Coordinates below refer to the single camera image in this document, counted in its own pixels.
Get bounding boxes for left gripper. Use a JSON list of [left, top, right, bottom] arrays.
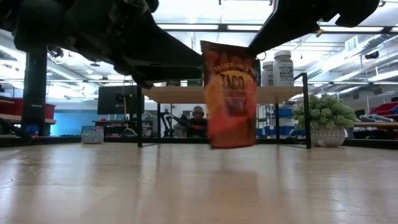
[[65, 0, 203, 90]]

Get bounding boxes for white-lid bagel seasoning jar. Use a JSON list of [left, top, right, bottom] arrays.
[[273, 50, 295, 87], [261, 61, 275, 87]]

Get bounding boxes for taco seasoning foil packet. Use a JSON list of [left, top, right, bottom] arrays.
[[200, 40, 258, 149]]

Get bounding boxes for wooden shelf black metal legs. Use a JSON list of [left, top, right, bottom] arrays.
[[136, 72, 312, 149]]

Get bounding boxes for person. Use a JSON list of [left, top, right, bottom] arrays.
[[187, 105, 209, 138]]

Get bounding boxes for black monitor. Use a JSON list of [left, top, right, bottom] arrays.
[[97, 85, 146, 115]]

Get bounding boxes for blue storage bins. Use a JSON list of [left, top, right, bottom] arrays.
[[257, 107, 307, 137]]

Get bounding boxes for green potted plant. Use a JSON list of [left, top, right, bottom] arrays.
[[292, 93, 358, 148]]

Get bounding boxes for small patterned candle tin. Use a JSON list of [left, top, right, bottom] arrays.
[[81, 126, 104, 144]]

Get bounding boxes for red storage bins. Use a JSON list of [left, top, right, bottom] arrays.
[[0, 97, 57, 119]]

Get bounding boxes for black aluminium table frame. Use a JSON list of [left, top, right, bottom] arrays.
[[0, 21, 398, 149]]

